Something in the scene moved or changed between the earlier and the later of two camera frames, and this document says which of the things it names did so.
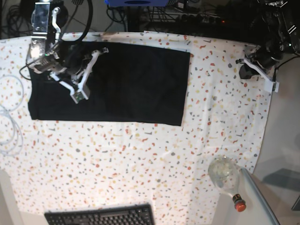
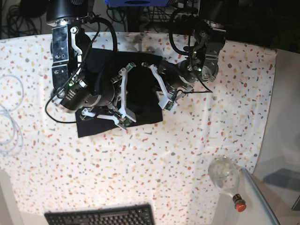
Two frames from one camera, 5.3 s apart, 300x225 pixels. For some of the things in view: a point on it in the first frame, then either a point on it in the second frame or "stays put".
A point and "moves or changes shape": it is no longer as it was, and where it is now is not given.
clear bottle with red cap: [224, 172] stays put
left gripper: [69, 65] -> [79, 93]
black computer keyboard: [140, 214] stays put
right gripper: [266, 54] -> [173, 75]
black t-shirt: [133, 83] moves or changes shape
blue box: [136, 3] stays put
